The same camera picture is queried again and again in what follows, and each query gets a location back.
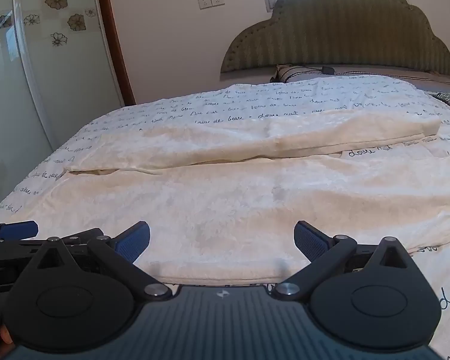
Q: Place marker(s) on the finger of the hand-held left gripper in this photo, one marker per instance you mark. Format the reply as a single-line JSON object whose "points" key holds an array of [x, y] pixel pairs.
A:
{"points": [[18, 229], [80, 234]]}

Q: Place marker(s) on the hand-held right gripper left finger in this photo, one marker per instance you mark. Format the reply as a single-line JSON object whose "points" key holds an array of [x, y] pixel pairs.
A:
{"points": [[133, 242]]}

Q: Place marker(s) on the cream pants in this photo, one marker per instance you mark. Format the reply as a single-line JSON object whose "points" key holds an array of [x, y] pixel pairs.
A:
{"points": [[228, 195]]}

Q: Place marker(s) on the small black device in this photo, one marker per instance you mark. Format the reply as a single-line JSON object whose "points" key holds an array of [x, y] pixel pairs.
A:
{"points": [[327, 70]]}

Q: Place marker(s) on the green padded headboard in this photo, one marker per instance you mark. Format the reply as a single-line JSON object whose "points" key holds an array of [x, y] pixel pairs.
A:
{"points": [[341, 26]]}

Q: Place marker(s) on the white wall socket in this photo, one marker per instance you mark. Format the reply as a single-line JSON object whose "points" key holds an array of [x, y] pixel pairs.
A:
{"points": [[204, 2], [217, 0]]}

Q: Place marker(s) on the brown wooden door frame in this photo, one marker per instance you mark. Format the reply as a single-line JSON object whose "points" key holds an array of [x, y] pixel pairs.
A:
{"points": [[112, 37]]}

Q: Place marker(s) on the patterned pillow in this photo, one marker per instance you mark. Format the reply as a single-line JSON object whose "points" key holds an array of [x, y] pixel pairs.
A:
{"points": [[296, 73]]}

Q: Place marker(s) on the white script-printed blanket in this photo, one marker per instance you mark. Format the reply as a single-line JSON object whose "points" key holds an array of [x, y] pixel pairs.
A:
{"points": [[247, 101]]}

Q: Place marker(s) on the grey bed sheet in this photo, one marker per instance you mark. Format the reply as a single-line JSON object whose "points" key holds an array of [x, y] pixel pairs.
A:
{"points": [[397, 77]]}

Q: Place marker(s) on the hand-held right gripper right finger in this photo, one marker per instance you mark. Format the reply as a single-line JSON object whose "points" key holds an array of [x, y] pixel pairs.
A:
{"points": [[309, 242]]}

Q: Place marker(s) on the floral glass wardrobe door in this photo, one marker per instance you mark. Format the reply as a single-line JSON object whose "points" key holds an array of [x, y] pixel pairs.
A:
{"points": [[71, 63], [7, 101]]}

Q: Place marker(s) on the person's left hand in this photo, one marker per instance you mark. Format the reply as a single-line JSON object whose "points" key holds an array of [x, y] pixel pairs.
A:
{"points": [[6, 335]]}

